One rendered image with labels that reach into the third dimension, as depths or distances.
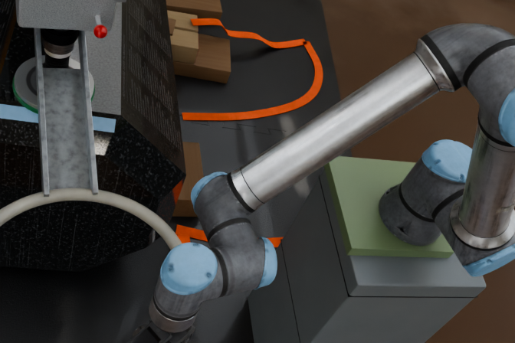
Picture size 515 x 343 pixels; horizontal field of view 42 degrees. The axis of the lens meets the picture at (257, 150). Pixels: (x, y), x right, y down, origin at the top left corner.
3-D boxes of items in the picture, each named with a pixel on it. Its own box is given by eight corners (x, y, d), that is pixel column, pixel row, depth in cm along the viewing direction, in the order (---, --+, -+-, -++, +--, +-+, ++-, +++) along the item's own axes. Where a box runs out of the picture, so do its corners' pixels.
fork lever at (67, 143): (16, -41, 180) (17, -54, 176) (90, -35, 187) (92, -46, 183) (26, 202, 155) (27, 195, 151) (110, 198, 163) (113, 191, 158)
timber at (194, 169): (200, 217, 274) (207, 200, 265) (171, 217, 270) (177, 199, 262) (193, 159, 292) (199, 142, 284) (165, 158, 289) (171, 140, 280)
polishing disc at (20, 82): (91, 60, 197) (91, 57, 196) (96, 114, 184) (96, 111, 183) (14, 55, 189) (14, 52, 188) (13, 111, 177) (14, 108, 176)
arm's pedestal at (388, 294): (349, 287, 275) (451, 160, 214) (380, 411, 245) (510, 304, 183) (232, 285, 260) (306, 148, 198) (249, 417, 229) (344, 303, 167)
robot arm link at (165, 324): (175, 330, 119) (140, 292, 123) (169, 344, 123) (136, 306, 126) (210, 304, 125) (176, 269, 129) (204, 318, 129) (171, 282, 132)
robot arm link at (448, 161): (433, 170, 189) (465, 129, 176) (466, 220, 180) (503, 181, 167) (390, 178, 181) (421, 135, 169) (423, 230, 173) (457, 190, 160)
